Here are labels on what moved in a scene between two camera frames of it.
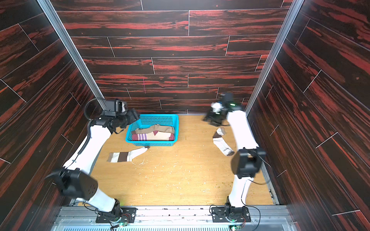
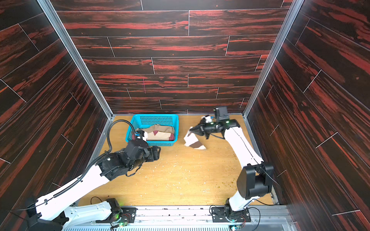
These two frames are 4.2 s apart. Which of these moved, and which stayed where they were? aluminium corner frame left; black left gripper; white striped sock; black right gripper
Moved: black left gripper; white striped sock; black right gripper
Stayed: aluminium corner frame left
